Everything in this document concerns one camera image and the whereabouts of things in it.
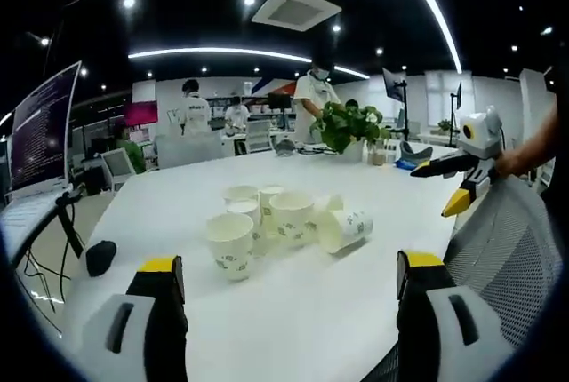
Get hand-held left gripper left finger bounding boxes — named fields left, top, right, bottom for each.
left=82, top=254, right=188, bottom=382

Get black monitor stand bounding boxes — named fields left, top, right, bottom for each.
left=54, top=189, right=86, bottom=259

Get curved ceiling light strip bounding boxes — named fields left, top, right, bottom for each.
left=390, top=0, right=464, bottom=74
left=127, top=46, right=372, bottom=80

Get white office chair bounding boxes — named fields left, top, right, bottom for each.
left=100, top=147, right=138, bottom=193
left=245, top=119, right=274, bottom=155

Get cluster of printed paper cups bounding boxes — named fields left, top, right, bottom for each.
left=205, top=184, right=375, bottom=284

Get grey mesh office chair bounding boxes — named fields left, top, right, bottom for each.
left=443, top=173, right=566, bottom=353

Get ceiling air vent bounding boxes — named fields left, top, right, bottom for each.
left=250, top=0, right=343, bottom=33

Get pink screen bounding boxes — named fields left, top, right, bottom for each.
left=124, top=99, right=160, bottom=127

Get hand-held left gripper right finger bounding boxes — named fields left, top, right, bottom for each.
left=395, top=249, right=513, bottom=382

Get white table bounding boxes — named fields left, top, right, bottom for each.
left=61, top=141, right=473, bottom=382

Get green potted plant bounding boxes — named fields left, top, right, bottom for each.
left=309, top=100, right=393, bottom=163

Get small glass jars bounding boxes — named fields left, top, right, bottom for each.
left=365, top=139, right=389, bottom=166

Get blue grey item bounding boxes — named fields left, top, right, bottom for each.
left=394, top=140, right=433, bottom=173

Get small black object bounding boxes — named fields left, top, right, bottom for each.
left=84, top=240, right=118, bottom=278

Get white keyboard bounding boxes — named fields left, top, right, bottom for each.
left=0, top=185, right=72, bottom=242

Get black cables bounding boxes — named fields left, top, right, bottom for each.
left=24, top=202, right=75, bottom=338

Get person's right hand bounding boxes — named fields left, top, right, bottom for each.
left=493, top=147, right=535, bottom=179

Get computer monitor with text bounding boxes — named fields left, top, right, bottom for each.
left=7, top=60, right=84, bottom=193

